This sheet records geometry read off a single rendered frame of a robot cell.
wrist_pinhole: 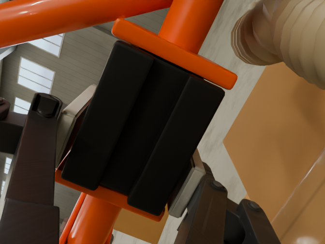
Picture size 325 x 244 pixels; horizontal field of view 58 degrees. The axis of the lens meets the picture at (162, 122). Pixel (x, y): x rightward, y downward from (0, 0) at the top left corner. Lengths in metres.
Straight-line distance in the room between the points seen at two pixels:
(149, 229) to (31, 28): 1.59
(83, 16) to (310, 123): 0.19
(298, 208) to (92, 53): 9.25
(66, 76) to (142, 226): 8.72
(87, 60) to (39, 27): 9.40
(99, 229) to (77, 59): 9.53
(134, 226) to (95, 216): 1.53
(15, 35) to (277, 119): 0.23
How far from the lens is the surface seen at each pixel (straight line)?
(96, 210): 0.17
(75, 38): 9.43
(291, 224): 0.23
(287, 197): 0.25
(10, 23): 0.18
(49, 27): 0.17
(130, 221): 1.69
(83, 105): 0.16
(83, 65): 9.70
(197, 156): 0.16
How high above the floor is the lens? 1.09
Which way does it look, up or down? 8 degrees down
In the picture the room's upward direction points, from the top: 66 degrees counter-clockwise
